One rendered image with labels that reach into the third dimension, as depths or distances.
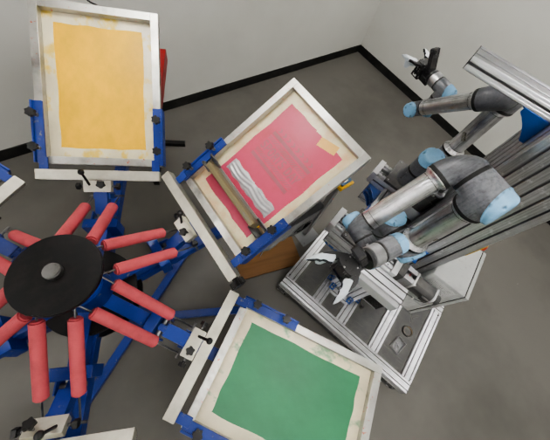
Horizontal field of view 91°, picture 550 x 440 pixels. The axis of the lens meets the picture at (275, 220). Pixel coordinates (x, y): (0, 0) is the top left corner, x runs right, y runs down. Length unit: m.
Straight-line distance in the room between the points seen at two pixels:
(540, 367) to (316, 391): 2.74
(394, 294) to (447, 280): 0.30
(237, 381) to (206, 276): 1.24
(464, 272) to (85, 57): 2.27
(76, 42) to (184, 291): 1.79
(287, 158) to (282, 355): 0.99
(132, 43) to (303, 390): 1.97
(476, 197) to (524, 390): 2.84
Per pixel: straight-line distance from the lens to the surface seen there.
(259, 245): 1.30
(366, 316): 2.53
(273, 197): 1.36
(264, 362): 1.48
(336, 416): 1.59
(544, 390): 3.85
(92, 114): 1.80
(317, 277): 2.43
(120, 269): 1.29
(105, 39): 1.90
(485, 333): 3.52
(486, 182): 1.01
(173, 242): 1.47
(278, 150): 1.43
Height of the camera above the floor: 2.42
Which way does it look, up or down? 61 degrees down
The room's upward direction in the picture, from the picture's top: 22 degrees clockwise
